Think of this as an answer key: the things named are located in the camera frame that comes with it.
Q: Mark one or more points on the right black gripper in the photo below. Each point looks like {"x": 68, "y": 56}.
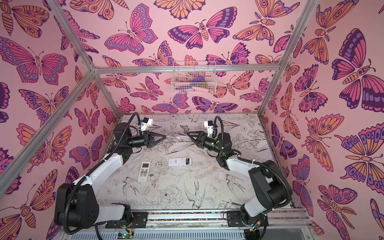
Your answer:
{"x": 200, "y": 141}

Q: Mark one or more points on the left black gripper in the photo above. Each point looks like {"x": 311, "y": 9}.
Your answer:
{"x": 147, "y": 140}

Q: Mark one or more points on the white remote with display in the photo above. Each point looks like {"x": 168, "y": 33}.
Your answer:
{"x": 178, "y": 162}

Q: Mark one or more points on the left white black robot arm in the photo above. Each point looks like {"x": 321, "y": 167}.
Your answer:
{"x": 77, "y": 207}

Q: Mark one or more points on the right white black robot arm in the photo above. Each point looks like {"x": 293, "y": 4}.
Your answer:
{"x": 269, "y": 183}

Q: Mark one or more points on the purple object in basket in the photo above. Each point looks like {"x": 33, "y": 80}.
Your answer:
{"x": 199, "y": 79}

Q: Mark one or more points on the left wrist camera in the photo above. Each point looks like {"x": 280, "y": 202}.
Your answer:
{"x": 146, "y": 123}

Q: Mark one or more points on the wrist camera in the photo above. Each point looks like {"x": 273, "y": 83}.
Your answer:
{"x": 211, "y": 128}
{"x": 146, "y": 123}

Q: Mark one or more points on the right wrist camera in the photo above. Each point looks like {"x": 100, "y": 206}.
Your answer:
{"x": 211, "y": 128}

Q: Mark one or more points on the white wire basket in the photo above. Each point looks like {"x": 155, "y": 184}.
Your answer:
{"x": 192, "y": 77}

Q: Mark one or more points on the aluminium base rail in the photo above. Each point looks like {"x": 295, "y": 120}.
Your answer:
{"x": 218, "y": 224}

